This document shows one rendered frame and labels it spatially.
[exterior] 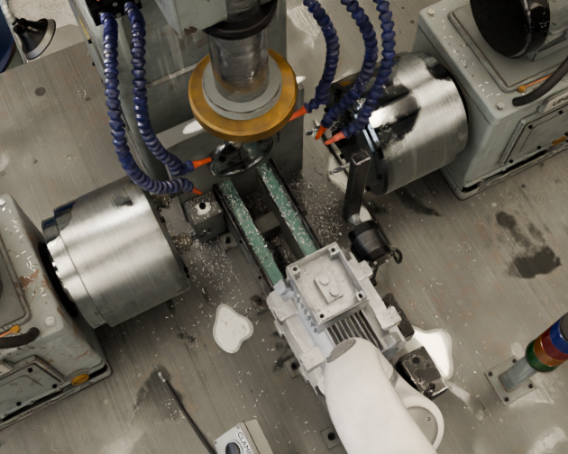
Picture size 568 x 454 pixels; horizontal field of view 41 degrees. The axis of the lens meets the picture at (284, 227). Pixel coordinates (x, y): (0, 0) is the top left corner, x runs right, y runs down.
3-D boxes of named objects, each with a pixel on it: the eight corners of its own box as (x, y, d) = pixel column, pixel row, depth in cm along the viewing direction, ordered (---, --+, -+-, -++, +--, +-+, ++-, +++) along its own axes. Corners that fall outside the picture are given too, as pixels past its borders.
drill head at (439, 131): (288, 140, 167) (288, 77, 144) (445, 68, 174) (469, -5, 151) (343, 232, 158) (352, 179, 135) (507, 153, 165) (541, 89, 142)
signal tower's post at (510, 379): (482, 372, 158) (543, 317, 119) (514, 355, 159) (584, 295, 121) (504, 406, 155) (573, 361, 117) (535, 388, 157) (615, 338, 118)
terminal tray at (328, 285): (284, 280, 138) (284, 267, 131) (334, 254, 140) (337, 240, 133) (316, 337, 134) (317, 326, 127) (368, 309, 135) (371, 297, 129)
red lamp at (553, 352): (534, 335, 128) (542, 329, 124) (563, 320, 129) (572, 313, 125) (554, 367, 126) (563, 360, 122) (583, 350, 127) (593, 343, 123)
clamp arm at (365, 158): (340, 213, 151) (348, 153, 128) (352, 207, 152) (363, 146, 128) (348, 228, 150) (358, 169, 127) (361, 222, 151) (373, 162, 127)
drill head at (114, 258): (4, 271, 156) (-45, 224, 133) (166, 197, 162) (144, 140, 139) (47, 378, 147) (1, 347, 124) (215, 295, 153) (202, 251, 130)
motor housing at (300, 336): (267, 314, 151) (263, 284, 134) (349, 272, 154) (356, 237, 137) (315, 403, 144) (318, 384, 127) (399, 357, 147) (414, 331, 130)
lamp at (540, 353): (526, 342, 132) (534, 335, 128) (554, 327, 133) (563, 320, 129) (546, 372, 130) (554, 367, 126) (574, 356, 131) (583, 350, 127)
